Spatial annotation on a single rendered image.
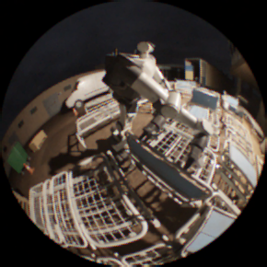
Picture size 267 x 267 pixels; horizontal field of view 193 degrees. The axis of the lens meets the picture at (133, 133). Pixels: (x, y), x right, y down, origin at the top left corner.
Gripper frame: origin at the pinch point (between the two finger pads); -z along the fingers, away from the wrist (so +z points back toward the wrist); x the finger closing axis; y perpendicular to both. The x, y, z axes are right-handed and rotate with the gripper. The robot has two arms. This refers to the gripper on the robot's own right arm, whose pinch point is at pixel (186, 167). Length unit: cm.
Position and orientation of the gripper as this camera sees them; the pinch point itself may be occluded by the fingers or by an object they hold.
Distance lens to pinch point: 41.1
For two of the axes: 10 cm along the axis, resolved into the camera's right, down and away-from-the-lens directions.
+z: 6.7, -7.2, 1.7
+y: -6.3, -4.3, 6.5
